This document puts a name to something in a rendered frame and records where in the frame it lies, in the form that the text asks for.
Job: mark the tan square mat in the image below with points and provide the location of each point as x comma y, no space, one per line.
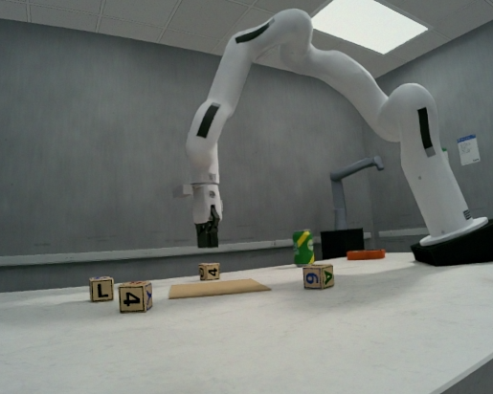
217,288

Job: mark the green soda can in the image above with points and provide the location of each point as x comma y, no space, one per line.
303,248

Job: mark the tan cardboard block with number 4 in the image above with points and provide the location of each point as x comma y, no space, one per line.
208,272

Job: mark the wooden alphabet block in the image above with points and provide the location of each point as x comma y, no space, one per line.
135,297
318,276
101,289

